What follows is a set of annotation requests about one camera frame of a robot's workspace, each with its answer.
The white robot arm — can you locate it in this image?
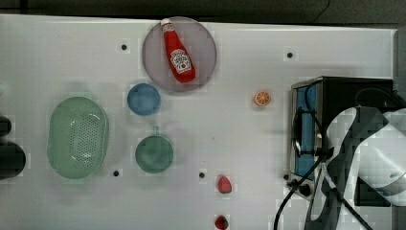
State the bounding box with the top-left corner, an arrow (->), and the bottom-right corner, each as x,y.
304,106 -> 405,230

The red ketchup bottle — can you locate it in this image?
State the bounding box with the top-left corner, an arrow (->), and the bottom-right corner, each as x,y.
161,18 -> 196,83

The orange slice toy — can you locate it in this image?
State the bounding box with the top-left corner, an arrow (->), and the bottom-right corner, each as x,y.
253,90 -> 271,106

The blue small bowl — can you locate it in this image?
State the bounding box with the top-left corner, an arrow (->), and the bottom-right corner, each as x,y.
126,83 -> 161,116

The grey round plate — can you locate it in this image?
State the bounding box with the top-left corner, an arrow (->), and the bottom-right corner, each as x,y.
142,17 -> 216,92

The pink strawberry toy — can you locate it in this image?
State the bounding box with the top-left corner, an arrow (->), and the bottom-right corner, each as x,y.
217,175 -> 233,194

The red strawberry toy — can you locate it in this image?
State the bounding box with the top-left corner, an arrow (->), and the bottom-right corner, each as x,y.
214,216 -> 229,230

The green perforated colander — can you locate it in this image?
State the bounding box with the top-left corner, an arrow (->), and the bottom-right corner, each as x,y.
47,97 -> 109,179

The large black pan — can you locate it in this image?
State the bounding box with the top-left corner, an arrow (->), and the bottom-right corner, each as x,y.
0,142 -> 26,180

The small black pot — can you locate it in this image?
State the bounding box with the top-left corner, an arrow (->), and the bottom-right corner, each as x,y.
0,116 -> 11,137

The green cup with handle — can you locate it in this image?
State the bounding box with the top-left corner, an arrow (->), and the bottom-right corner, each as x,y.
135,126 -> 174,173

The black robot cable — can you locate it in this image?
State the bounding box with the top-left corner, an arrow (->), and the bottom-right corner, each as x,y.
272,80 -> 374,230

